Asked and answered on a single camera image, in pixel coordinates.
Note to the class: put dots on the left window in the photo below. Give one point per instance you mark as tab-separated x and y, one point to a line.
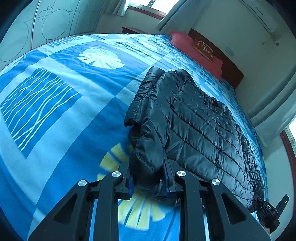
155	8

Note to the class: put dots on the wall outlet plate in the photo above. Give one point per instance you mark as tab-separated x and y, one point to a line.
229	51

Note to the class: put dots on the glass sliding wardrobe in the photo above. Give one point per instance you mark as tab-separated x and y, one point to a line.
44	21

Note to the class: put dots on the window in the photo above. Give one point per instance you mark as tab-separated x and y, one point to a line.
155	8
288	139

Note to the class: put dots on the black quilted down jacket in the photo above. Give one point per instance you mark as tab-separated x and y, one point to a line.
170	118

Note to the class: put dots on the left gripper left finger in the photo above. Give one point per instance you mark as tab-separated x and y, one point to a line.
89	209

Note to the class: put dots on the right window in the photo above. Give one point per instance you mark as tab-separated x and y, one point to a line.
288	139

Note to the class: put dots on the wooden bedside table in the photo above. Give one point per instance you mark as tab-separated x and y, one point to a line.
130	30

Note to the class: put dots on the red pillow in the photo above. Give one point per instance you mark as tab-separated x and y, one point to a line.
184	43

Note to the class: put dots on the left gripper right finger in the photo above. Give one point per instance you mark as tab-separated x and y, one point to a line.
209	211

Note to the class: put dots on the white wall air conditioner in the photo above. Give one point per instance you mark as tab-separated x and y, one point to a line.
264	17

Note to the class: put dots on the brown embroidered small cushion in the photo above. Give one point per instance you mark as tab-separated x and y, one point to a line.
204	49

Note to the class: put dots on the pale curtain right of bed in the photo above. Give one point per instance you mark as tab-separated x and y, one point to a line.
276	110

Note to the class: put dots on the blue patterned bed sheet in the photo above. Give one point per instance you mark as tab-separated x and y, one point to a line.
63	108

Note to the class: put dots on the pale curtain of bed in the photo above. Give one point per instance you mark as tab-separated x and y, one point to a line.
276	110
182	16

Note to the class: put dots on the pale curtain left of bed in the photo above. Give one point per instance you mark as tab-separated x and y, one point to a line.
182	16

